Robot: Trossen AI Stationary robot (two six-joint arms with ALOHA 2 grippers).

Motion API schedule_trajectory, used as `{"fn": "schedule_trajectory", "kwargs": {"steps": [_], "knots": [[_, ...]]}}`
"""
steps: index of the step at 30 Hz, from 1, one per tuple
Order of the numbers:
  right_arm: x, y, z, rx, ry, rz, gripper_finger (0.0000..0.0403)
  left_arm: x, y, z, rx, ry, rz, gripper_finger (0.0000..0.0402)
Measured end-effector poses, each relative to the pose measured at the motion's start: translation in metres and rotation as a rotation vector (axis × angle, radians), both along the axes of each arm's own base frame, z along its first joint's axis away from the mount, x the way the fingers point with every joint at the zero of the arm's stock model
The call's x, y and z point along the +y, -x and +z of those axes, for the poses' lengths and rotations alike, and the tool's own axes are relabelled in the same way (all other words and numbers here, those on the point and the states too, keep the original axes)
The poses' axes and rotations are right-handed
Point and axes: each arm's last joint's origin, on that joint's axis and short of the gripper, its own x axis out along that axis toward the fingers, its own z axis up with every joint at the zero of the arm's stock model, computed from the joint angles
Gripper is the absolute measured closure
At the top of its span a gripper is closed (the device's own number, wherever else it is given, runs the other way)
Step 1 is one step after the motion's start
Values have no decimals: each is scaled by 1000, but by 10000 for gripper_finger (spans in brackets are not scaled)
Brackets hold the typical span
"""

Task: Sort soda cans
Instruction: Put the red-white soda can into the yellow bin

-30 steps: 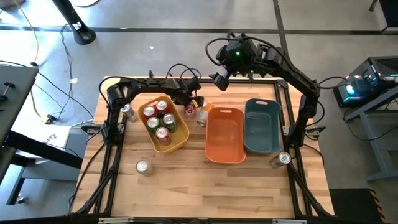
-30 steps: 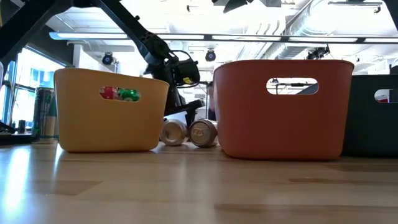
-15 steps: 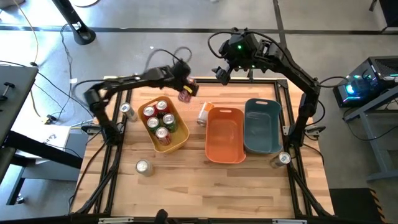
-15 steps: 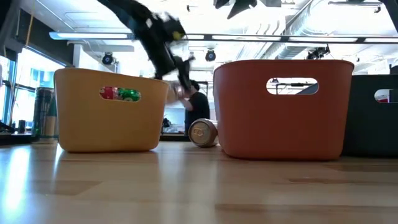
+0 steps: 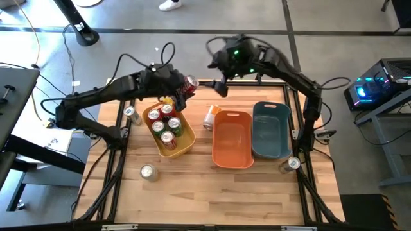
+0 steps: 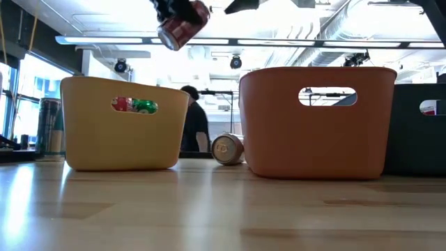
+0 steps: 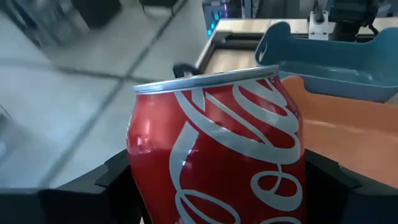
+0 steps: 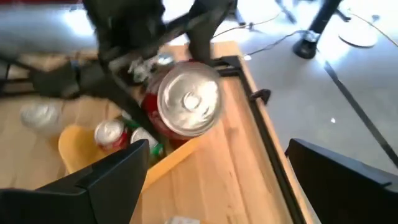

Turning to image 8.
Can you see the black aluminium table frame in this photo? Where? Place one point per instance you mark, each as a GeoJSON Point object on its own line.
{"type": "Point", "coordinates": [273, 155]}

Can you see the black floor stand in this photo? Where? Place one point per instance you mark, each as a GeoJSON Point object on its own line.
{"type": "Point", "coordinates": [306, 48]}

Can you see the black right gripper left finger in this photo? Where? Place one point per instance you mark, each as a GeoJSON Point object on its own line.
{"type": "Point", "coordinates": [77, 205]}

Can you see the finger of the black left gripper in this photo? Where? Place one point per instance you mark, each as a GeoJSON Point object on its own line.
{"type": "Point", "coordinates": [203, 31]}
{"type": "Point", "coordinates": [133, 109]}

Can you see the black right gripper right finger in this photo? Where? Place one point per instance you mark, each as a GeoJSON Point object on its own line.
{"type": "Point", "coordinates": [348, 199]}

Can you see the yellow plastic bin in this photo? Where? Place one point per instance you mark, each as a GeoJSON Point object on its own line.
{"type": "Point", "coordinates": [77, 149]}

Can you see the round flat stand base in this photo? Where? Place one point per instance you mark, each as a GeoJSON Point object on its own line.
{"type": "Point", "coordinates": [357, 37]}

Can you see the black table clamp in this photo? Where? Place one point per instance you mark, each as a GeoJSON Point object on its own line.
{"type": "Point", "coordinates": [262, 95]}

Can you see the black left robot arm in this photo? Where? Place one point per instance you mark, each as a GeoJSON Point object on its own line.
{"type": "Point", "coordinates": [118, 15]}

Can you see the silver soda can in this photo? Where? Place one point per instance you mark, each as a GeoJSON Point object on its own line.
{"type": "Point", "coordinates": [40, 116]}

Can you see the green soda can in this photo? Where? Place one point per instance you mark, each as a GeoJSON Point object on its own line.
{"type": "Point", "coordinates": [141, 137]}

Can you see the red soda can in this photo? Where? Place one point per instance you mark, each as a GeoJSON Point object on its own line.
{"type": "Point", "coordinates": [186, 99]}
{"type": "Point", "coordinates": [109, 133]}

